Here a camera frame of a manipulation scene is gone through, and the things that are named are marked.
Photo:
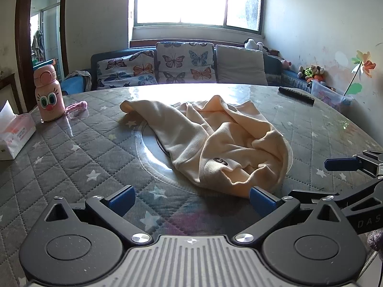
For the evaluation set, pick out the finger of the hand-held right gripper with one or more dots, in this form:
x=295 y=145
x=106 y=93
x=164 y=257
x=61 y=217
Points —
x=353 y=192
x=341 y=164

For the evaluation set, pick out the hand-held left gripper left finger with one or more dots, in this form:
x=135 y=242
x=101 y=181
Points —
x=121 y=198

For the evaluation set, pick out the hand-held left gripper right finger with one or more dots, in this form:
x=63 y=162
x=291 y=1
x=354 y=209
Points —
x=263 y=200

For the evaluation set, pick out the cream long-sleeve top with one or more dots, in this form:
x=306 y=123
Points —
x=194 y=131

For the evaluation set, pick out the hanging clothes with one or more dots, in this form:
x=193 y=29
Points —
x=37 y=41

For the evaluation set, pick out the grey quilted star table cover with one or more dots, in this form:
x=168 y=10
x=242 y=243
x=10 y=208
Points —
x=89 y=143

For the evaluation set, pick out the clear plastic storage box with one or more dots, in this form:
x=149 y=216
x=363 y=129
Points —
x=326 y=94

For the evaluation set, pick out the black remote control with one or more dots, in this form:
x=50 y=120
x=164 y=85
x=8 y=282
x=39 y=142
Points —
x=296 y=94

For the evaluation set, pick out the brown bear plush toy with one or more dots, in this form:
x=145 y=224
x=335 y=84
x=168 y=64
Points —
x=317 y=71

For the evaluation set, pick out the green plush toy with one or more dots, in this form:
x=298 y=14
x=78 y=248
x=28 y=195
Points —
x=306 y=73

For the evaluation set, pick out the colourful paper pinwheel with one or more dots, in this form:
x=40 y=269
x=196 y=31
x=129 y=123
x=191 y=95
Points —
x=363 y=62

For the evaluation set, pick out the pink plush toy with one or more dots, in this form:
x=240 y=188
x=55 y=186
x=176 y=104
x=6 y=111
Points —
x=286 y=63

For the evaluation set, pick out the pink and white tissue pack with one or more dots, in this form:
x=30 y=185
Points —
x=18 y=131

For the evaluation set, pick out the blue chair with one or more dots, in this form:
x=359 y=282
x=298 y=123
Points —
x=73 y=85

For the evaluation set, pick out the pink cartoon face bottle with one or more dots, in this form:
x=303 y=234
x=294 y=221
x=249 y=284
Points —
x=49 y=95

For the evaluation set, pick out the grey draped cloth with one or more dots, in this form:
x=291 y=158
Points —
x=82 y=74

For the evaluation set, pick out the butterfly print cushion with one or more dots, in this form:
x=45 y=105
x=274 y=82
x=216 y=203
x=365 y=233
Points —
x=185 y=62
x=125 y=68

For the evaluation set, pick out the plain grey cushion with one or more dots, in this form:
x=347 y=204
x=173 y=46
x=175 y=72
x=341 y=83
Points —
x=239 y=64

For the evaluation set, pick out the dark blue sofa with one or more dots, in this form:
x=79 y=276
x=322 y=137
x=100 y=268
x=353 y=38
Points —
x=98 y=56

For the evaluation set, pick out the panda plush toy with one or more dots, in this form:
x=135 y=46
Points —
x=251 y=44

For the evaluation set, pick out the teal plastic stand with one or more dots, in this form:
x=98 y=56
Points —
x=45 y=63

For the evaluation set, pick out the dark wooden chair back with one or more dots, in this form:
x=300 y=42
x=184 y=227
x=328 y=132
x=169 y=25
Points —
x=13 y=77

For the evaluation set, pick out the large window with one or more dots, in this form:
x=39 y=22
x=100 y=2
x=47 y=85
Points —
x=179 y=0

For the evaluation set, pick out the dark wooden door frame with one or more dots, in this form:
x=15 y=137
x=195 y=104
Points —
x=21 y=50

